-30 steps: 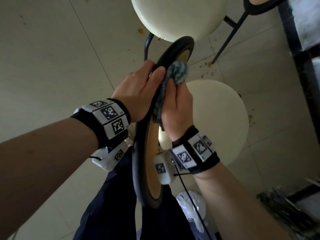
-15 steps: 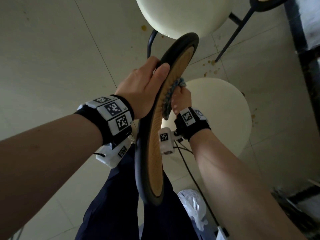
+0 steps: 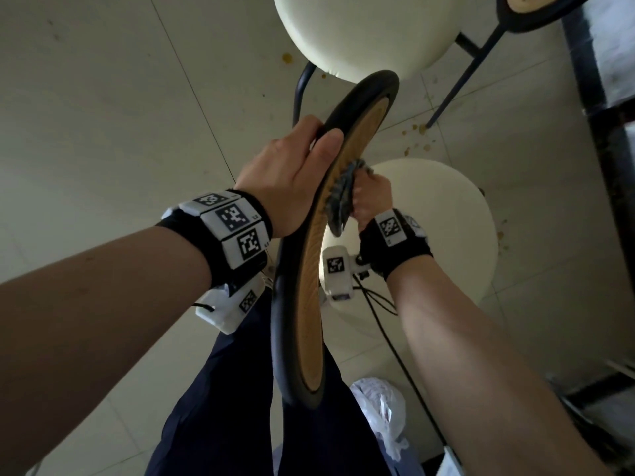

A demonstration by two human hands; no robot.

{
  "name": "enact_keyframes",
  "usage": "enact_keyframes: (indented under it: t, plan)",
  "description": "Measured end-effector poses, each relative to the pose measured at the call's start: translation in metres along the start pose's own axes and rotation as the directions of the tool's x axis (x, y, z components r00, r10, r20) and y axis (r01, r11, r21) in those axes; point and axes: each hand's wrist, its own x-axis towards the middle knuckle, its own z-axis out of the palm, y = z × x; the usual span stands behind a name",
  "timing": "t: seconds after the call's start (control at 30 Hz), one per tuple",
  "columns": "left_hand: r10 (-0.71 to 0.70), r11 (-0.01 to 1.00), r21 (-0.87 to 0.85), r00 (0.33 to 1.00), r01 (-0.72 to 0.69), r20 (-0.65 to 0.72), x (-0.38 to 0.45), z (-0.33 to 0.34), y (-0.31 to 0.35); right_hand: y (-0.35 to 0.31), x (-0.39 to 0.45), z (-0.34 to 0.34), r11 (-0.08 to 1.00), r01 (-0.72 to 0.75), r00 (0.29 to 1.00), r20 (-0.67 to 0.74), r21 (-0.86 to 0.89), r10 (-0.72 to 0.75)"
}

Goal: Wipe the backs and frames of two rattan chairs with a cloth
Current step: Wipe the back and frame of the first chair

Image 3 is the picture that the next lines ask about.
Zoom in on person's right hand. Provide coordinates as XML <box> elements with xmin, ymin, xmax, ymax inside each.
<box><xmin>351</xmin><ymin>167</ymin><xmax>394</xmax><ymax>233</ymax></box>

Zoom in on person's left hand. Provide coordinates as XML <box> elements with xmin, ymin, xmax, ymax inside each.
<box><xmin>233</xmin><ymin>115</ymin><xmax>345</xmax><ymax>239</ymax></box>

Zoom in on blue patterned cleaning cloth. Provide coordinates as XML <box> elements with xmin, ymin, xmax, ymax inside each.
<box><xmin>325</xmin><ymin>159</ymin><xmax>374</xmax><ymax>239</ymax></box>

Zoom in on cream seat cane back chair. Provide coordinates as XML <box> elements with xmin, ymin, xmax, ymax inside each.
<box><xmin>271</xmin><ymin>0</ymin><xmax>596</xmax><ymax>130</ymax></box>
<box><xmin>270</xmin><ymin>69</ymin><xmax>499</xmax><ymax>410</ymax></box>

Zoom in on person's right forearm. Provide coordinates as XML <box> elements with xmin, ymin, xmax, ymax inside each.
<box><xmin>386</xmin><ymin>255</ymin><xmax>611</xmax><ymax>476</ymax></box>

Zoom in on person's left forearm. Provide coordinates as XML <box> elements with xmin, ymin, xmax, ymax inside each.
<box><xmin>0</xmin><ymin>226</ymin><xmax>213</xmax><ymax>476</ymax></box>

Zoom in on person's dark trousers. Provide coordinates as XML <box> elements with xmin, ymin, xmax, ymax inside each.
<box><xmin>144</xmin><ymin>287</ymin><xmax>393</xmax><ymax>476</ymax></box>

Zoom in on black right wristband with markers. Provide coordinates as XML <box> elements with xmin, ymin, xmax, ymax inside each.
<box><xmin>358</xmin><ymin>208</ymin><xmax>433</xmax><ymax>282</ymax></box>

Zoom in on black wristband with markers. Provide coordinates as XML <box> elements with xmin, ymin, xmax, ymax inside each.
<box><xmin>156</xmin><ymin>188</ymin><xmax>274</xmax><ymax>288</ymax></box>
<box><xmin>358</xmin><ymin>208</ymin><xmax>433</xmax><ymax>282</ymax></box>

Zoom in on black left wristband with markers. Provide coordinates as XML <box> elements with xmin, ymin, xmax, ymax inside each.
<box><xmin>156</xmin><ymin>188</ymin><xmax>274</xmax><ymax>288</ymax></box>

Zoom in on white right wrist tracker box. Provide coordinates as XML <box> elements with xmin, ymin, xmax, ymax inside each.
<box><xmin>321</xmin><ymin>245</ymin><xmax>370</xmax><ymax>301</ymax></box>

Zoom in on white wrist tracker box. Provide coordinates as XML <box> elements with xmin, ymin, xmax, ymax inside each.
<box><xmin>194</xmin><ymin>274</ymin><xmax>267</xmax><ymax>335</ymax></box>
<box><xmin>321</xmin><ymin>245</ymin><xmax>370</xmax><ymax>301</ymax></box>

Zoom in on white left wrist tracker box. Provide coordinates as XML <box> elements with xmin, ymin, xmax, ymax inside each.
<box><xmin>194</xmin><ymin>274</ymin><xmax>267</xmax><ymax>335</ymax></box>

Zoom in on white plastic bag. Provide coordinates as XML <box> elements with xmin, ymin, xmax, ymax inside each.
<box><xmin>349</xmin><ymin>377</ymin><xmax>410</xmax><ymax>461</ymax></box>

